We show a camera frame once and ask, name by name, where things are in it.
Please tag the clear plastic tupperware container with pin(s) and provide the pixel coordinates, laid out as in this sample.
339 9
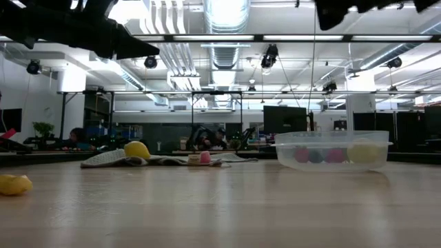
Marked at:
310 137

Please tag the red angled object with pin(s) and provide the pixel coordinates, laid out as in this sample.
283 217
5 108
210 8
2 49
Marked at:
8 133

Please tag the elongated yellow toy produce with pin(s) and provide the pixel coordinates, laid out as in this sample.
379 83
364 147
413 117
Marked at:
13 185

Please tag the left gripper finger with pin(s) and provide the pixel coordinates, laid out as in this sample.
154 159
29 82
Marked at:
132 46

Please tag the person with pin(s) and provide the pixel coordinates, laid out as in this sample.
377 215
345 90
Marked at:
78 134
220 132

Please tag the green potted plant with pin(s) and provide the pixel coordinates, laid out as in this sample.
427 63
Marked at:
43 128

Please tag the small tan block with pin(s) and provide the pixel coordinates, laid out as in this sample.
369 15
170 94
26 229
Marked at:
194 159

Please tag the grey-blue waffle cloth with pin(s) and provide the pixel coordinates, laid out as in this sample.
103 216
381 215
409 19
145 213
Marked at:
103 157

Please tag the black background station frame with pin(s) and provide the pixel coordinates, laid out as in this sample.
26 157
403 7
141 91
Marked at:
217 92
86 92

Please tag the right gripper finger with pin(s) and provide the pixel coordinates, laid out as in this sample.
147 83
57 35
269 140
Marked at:
330 12

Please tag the black ceiling-hung camera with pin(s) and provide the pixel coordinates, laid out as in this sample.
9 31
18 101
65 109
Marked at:
330 87
269 56
394 62
33 67
150 62

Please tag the large black monitor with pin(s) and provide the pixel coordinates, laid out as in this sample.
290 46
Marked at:
284 120

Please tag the silver ceiling duct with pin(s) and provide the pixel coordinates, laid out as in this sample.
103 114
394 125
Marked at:
225 17

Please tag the black wall monitor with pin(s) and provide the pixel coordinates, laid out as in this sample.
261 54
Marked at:
10 120

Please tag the yellow toy lemon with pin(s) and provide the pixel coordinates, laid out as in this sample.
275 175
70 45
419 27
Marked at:
136 149
361 153

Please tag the small pink toy fruit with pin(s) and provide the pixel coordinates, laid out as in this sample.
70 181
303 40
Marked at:
205 157

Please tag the black partition panels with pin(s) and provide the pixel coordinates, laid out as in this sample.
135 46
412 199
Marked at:
406 127

